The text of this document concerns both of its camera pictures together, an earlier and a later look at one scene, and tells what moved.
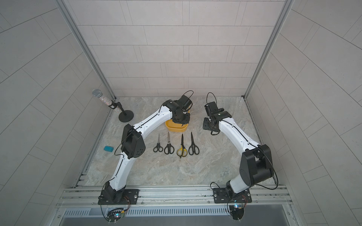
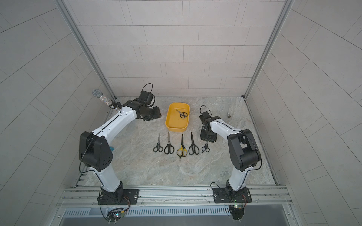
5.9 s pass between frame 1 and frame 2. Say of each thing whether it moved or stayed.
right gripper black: moved
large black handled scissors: stayed
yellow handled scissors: stayed
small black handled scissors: stayed
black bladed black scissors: stayed
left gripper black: moved
